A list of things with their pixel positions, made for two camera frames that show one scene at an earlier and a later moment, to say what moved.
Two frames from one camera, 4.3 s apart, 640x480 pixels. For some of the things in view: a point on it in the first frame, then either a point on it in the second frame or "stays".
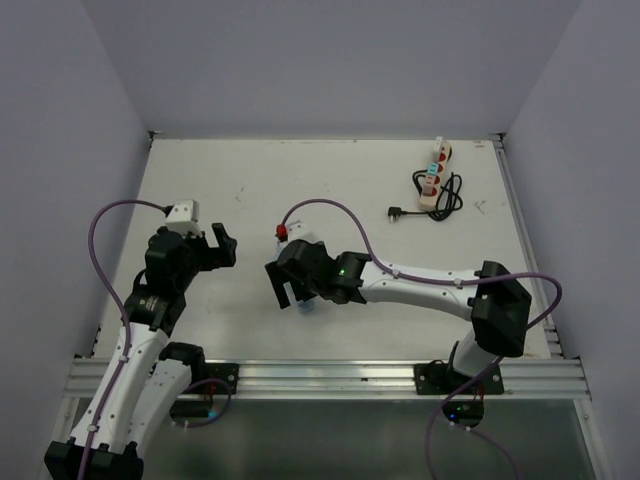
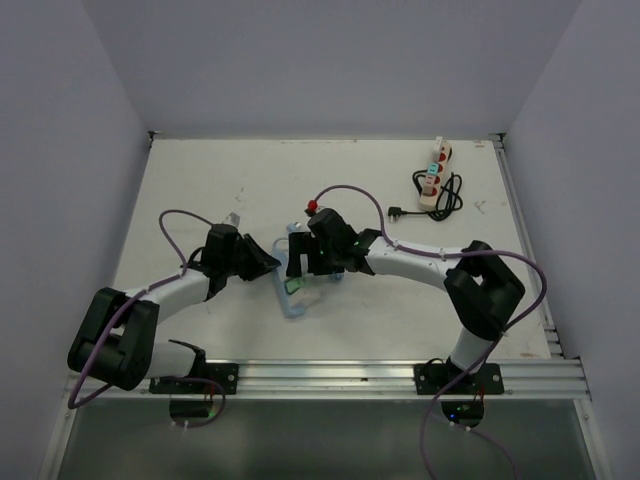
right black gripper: [278, 281] to [300, 243]
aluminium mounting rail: [523, 379] stays
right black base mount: [435, 378] stays
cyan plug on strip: [433, 168] stays
